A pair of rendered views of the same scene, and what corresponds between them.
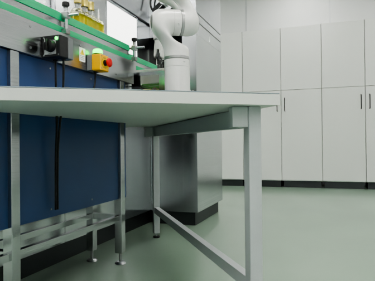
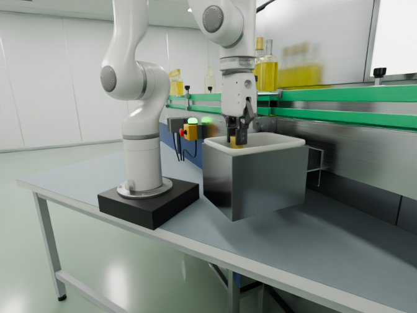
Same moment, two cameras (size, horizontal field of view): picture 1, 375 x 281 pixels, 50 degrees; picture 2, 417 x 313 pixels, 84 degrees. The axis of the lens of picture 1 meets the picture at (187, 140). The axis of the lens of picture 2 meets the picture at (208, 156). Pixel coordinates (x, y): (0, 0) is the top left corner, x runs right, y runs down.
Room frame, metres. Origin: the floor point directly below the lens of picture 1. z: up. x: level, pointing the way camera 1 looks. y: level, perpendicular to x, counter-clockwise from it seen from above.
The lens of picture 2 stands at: (2.63, -0.33, 1.12)
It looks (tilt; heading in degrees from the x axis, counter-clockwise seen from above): 15 degrees down; 137
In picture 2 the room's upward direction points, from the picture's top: 2 degrees counter-clockwise
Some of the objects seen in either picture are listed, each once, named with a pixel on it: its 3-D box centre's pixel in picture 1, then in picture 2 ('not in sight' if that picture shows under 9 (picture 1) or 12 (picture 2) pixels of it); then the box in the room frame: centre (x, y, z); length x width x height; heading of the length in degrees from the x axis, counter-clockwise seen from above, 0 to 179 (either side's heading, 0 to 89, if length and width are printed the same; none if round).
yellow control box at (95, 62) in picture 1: (98, 63); (192, 131); (1.77, 0.39, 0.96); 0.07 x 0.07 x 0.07; 70
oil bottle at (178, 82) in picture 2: not in sight; (179, 87); (1.09, 0.84, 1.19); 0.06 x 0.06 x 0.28; 70
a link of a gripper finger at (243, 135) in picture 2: not in sight; (244, 131); (2.28, 0.13, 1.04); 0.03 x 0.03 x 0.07; 71
